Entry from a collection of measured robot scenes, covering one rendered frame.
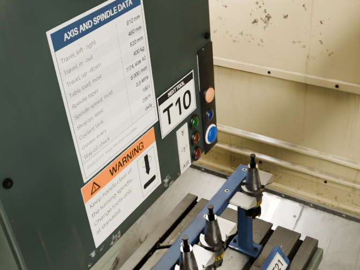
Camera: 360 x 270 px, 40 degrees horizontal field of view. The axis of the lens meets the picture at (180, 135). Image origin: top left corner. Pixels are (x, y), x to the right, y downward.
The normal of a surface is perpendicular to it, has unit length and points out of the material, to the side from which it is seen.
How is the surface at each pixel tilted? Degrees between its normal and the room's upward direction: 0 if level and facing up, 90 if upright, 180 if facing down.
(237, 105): 90
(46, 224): 90
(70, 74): 90
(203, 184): 24
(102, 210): 90
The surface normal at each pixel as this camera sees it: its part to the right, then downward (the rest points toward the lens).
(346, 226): -0.30, -0.54
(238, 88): -0.55, 0.51
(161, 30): 0.84, 0.25
